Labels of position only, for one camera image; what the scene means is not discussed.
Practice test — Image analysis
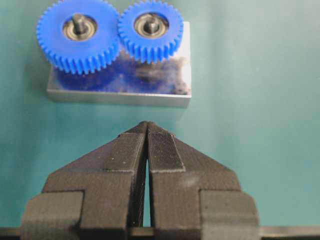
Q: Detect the steel shaft through medium gear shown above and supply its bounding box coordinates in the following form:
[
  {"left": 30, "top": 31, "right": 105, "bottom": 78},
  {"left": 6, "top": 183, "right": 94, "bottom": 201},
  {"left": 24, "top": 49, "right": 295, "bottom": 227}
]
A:
[{"left": 143, "top": 21, "right": 159, "bottom": 35}]

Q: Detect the medium blue plastic gear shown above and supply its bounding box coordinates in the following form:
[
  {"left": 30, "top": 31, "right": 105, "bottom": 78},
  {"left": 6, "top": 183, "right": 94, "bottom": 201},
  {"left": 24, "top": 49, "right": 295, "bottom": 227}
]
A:
[{"left": 117, "top": 0, "right": 184, "bottom": 64}]

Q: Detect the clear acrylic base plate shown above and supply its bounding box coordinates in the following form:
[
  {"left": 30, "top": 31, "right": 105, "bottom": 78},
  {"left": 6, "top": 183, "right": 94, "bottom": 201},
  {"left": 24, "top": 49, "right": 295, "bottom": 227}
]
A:
[{"left": 47, "top": 21, "right": 192, "bottom": 108}]

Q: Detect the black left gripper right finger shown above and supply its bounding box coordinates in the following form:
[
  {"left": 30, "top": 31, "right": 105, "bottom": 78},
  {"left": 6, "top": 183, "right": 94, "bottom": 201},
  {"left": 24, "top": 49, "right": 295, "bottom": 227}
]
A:
[{"left": 147, "top": 122, "right": 260, "bottom": 240}]

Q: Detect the steel shaft through large gear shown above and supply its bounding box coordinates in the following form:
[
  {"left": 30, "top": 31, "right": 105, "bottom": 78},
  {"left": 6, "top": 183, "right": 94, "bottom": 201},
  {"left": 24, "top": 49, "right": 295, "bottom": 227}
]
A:
[{"left": 72, "top": 13, "right": 87, "bottom": 35}]

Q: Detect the large blue plastic gear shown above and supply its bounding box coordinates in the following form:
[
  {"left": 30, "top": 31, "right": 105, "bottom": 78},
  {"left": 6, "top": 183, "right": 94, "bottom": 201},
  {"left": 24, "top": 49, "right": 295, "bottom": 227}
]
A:
[{"left": 36, "top": 0, "right": 121, "bottom": 75}]

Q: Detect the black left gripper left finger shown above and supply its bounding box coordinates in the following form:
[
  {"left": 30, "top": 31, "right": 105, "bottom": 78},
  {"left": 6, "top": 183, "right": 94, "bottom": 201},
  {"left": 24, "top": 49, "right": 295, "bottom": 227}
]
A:
[{"left": 21, "top": 121, "right": 148, "bottom": 240}]

